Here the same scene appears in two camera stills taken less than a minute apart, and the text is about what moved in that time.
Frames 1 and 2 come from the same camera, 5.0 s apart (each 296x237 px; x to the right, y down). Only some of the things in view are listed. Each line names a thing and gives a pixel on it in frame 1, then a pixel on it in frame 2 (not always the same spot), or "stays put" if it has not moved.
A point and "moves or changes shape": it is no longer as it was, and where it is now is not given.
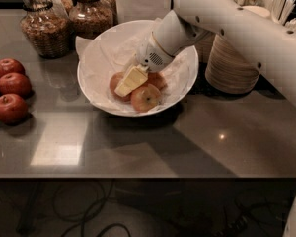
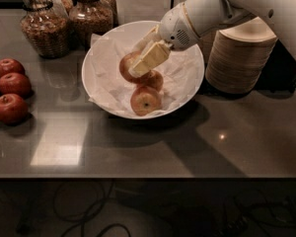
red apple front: x=9 y=109 stays put
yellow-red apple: x=113 y=83 to x=124 y=65
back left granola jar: x=64 y=2 stays put
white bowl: x=114 y=48 moves or changes shape
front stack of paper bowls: x=228 y=68 stays put
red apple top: x=9 y=65 stays put
